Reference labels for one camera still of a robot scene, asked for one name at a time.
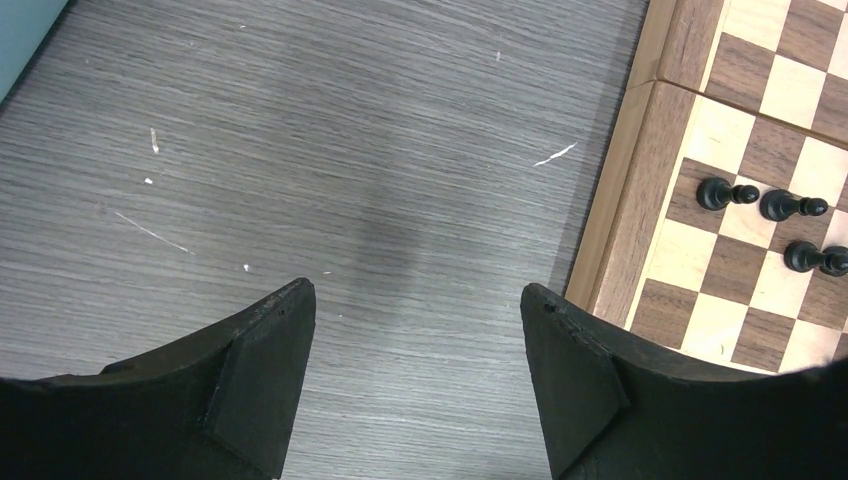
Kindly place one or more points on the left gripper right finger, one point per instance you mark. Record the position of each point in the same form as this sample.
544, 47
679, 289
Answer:
613, 405

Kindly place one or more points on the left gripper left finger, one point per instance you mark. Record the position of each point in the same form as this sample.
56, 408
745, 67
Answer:
219, 403

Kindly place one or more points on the black pawn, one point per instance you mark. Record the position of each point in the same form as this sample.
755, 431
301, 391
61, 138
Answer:
779, 205
716, 193
804, 256

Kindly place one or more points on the wooden chess board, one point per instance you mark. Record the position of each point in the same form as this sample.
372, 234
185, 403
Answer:
718, 228

